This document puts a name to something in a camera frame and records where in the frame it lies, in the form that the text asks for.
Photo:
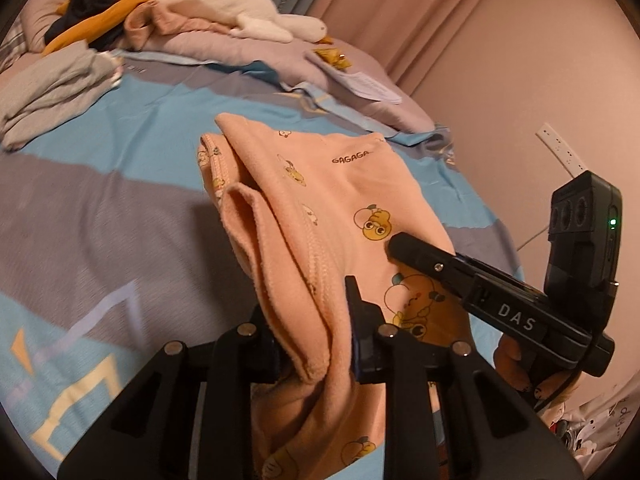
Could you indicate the black camera box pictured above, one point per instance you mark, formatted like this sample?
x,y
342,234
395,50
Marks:
x,y
584,234

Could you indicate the white paper sheet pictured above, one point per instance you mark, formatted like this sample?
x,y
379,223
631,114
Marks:
x,y
364,86

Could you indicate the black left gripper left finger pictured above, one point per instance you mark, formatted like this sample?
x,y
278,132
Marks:
x,y
186,414

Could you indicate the mauve pillow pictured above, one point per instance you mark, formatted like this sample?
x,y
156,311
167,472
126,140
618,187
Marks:
x,y
36,17

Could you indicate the pink cartoon print garment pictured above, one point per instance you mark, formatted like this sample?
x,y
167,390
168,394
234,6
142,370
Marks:
x,y
304,211

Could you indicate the blue grey patterned bedsheet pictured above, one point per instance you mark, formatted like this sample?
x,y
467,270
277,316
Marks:
x,y
110,246

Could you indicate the folded grey clothes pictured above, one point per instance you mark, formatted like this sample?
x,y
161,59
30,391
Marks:
x,y
53,90

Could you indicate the mauve quilt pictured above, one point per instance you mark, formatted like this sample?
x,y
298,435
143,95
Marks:
x,y
294,63

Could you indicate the pink crumpled garment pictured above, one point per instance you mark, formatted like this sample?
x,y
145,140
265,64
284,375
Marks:
x,y
152,19

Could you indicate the white power strip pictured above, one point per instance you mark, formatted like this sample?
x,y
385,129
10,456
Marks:
x,y
562,152

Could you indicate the plaid pillow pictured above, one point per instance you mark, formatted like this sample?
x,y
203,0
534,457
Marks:
x,y
13,45

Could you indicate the small yellow plush toy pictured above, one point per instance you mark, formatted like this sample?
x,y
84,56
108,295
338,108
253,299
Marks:
x,y
333,57

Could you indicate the right hand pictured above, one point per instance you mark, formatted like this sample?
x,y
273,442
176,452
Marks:
x,y
508,363

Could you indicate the dark navy garment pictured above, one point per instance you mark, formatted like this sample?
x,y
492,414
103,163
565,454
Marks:
x,y
80,10

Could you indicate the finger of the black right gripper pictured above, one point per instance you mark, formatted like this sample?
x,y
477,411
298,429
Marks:
x,y
452,271

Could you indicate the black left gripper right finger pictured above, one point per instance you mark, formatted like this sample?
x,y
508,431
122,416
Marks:
x,y
447,409

